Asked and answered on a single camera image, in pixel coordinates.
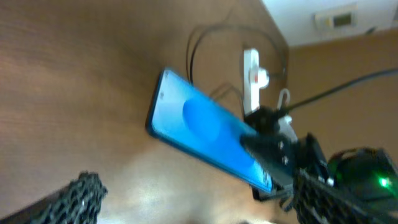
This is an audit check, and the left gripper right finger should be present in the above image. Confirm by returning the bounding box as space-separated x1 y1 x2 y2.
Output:
239 133 398 224

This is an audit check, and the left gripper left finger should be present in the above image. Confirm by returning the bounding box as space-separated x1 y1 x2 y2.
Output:
1 171 108 224

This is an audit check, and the blue Samsung smartphone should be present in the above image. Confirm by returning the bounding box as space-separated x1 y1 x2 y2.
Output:
146 68 273 192

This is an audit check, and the black charging cable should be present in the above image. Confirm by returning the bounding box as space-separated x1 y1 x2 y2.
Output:
185 23 289 110

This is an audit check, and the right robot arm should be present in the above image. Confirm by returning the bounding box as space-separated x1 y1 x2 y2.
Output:
240 107 397 203

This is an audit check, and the white charger adapter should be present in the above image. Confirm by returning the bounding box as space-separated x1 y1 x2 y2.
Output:
252 67 269 89

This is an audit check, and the white power strip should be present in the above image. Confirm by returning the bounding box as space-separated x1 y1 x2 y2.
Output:
243 49 259 115

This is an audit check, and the white power strip cord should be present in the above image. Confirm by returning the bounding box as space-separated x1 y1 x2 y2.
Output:
276 88 291 110

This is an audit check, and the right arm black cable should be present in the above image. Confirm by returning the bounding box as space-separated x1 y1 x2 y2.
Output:
279 67 398 113

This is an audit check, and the wall thermostat panel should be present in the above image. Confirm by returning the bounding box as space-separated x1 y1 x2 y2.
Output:
313 3 358 30

